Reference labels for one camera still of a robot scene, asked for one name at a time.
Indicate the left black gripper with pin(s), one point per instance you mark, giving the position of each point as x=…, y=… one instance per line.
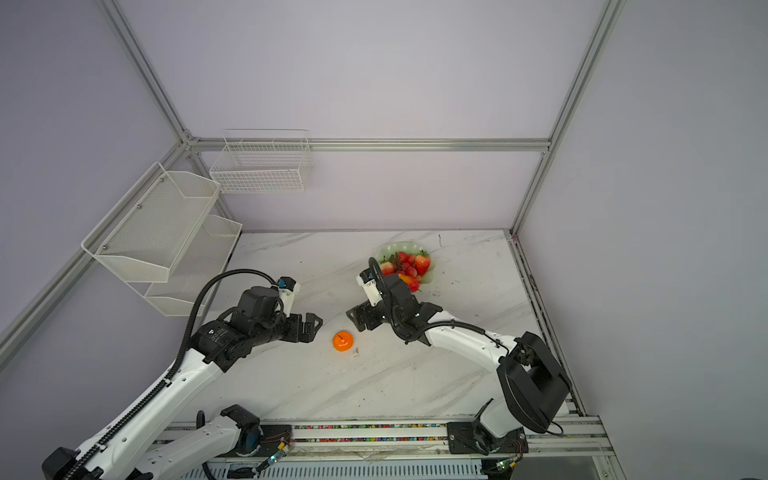
x=308, y=330

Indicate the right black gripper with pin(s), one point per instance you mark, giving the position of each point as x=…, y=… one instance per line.
x=358, y=319

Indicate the red fake apple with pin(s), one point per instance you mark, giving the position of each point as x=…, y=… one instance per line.
x=421, y=263
x=387, y=268

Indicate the red strawberry bunch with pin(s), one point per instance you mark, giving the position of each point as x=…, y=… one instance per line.
x=403, y=264

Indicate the red yellow fake mango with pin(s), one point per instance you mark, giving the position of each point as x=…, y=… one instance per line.
x=412, y=282

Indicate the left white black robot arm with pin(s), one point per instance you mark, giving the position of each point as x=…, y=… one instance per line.
x=122, y=449

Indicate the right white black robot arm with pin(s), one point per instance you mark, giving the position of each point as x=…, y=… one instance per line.
x=532, y=382

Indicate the orange fake tangerine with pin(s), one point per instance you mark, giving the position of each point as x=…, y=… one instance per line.
x=343, y=341

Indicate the green scalloped fruit bowl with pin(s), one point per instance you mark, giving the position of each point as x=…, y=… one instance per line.
x=386, y=253

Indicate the upper white mesh shelf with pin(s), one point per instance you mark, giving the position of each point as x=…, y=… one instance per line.
x=144, y=237

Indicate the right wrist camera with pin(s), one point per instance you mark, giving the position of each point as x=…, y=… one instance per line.
x=370, y=281

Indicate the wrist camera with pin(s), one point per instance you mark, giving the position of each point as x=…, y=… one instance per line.
x=288, y=290
x=370, y=281

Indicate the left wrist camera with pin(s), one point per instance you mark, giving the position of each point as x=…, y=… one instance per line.
x=288, y=290

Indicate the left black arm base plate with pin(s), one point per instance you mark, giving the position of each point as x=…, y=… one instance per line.
x=263, y=440

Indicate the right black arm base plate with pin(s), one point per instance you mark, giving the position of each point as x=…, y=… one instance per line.
x=473, y=438

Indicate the white wire wall basket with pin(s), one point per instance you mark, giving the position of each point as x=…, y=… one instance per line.
x=261, y=161

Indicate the aluminium front rail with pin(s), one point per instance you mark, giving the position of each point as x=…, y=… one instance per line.
x=387, y=439

